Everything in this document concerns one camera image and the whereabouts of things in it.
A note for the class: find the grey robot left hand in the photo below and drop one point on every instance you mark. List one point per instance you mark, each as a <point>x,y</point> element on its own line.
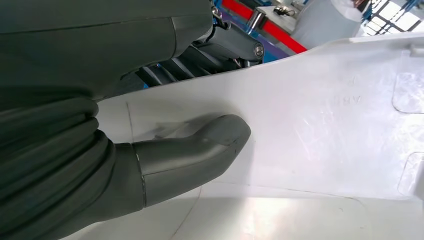
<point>82,49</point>

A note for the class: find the red barrier belt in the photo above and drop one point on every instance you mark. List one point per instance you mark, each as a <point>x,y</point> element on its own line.
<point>278,33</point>

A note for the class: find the person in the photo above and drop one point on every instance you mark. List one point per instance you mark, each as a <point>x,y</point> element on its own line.
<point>318,26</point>

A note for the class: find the silver belt post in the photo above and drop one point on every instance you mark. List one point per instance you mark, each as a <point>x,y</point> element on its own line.
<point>255,20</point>

